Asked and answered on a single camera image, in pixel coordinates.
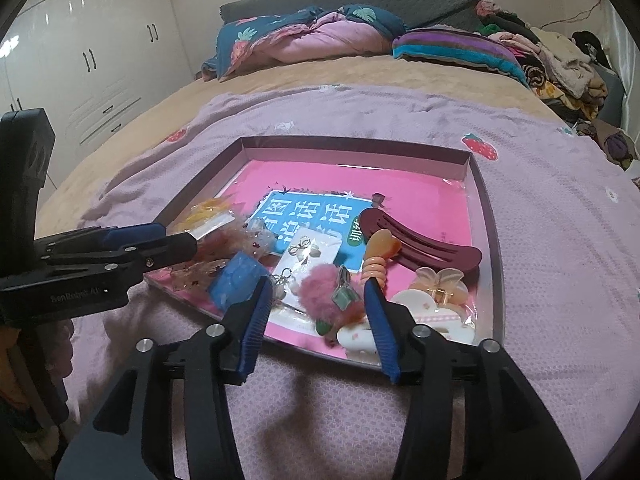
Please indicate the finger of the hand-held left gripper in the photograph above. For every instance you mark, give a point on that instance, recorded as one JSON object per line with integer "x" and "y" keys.
{"x": 160, "y": 252}
{"x": 135, "y": 234}

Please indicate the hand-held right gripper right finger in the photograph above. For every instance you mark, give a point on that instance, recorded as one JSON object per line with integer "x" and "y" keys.
{"x": 382, "y": 330}

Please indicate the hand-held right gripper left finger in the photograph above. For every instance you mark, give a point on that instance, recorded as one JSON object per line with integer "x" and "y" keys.
{"x": 255, "y": 330}

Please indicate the clear packet with white card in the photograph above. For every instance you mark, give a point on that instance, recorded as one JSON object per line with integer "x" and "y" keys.
{"x": 287, "y": 312}

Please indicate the white cloud hair clip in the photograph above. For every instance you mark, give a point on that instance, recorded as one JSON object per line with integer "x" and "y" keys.
{"x": 435, "y": 317}

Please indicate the blue packet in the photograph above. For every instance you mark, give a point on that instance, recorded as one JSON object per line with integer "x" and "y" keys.
{"x": 240, "y": 275}

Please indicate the packet of yellow rings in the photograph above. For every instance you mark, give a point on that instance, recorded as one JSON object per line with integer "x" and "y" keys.
{"x": 210, "y": 217}

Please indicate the pink pompom hair clip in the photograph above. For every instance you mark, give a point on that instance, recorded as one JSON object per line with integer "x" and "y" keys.
{"x": 320, "y": 285}

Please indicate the orange spiral hair clip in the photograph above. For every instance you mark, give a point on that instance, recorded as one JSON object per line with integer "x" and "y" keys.
{"x": 380, "y": 247}

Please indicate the maroon hair clip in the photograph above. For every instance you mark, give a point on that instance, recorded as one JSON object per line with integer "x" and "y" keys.
{"x": 430, "y": 255}

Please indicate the white earring card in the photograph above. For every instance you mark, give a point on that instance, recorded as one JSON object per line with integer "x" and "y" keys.
{"x": 310, "y": 247}

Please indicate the shallow brown cardboard box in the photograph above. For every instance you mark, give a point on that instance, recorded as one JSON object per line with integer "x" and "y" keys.
{"x": 350, "y": 152}

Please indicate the orange speckled clear clip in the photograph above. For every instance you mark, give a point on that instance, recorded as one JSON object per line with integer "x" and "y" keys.
{"x": 195, "y": 272}

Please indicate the beige butterfly claw clip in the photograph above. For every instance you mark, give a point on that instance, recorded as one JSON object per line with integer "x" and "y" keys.
{"x": 440, "y": 282}

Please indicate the pink tinsel scrunchie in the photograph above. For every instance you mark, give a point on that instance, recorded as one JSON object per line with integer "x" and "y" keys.
{"x": 235, "y": 240}

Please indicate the pink book with blue label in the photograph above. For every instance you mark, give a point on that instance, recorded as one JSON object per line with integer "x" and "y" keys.
{"x": 425, "y": 210}

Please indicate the white wardrobe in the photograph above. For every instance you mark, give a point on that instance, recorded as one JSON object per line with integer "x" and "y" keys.
{"x": 100, "y": 60}

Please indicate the purple printed blanket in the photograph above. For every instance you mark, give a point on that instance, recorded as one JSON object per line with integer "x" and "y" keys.
{"x": 550, "y": 210}

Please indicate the strawberry print quilt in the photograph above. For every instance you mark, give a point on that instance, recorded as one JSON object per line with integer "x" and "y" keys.
{"x": 310, "y": 35}

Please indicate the striped pillow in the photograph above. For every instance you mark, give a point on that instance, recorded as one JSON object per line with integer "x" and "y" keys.
{"x": 450, "y": 50}

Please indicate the pile of clothes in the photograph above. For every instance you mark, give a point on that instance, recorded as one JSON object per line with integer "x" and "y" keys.
{"x": 565, "y": 65}

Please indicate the grey headboard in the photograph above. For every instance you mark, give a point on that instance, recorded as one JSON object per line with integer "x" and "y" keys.
{"x": 400, "y": 0}

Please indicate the white curtain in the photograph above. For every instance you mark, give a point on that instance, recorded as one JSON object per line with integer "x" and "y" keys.
{"x": 625, "y": 50}

